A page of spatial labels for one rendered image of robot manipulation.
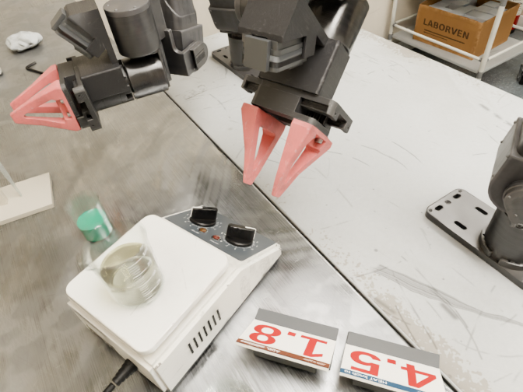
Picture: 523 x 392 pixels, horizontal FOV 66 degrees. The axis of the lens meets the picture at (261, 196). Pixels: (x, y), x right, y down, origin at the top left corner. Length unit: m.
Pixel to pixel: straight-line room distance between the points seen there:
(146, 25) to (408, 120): 0.44
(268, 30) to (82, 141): 0.52
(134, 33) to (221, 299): 0.34
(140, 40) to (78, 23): 0.07
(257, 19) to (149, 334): 0.28
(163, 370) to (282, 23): 0.31
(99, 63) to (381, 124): 0.44
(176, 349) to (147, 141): 0.42
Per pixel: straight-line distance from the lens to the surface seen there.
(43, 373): 0.51
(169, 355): 0.39
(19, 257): 0.63
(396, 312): 0.48
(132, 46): 0.57
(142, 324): 0.39
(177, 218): 0.49
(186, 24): 0.63
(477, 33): 2.48
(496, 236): 0.52
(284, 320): 0.46
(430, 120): 0.74
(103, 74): 0.57
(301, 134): 0.37
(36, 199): 0.69
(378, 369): 0.42
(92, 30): 0.56
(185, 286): 0.40
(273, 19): 0.33
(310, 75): 0.38
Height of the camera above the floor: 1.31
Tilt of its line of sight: 45 degrees down
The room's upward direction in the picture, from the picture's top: 7 degrees counter-clockwise
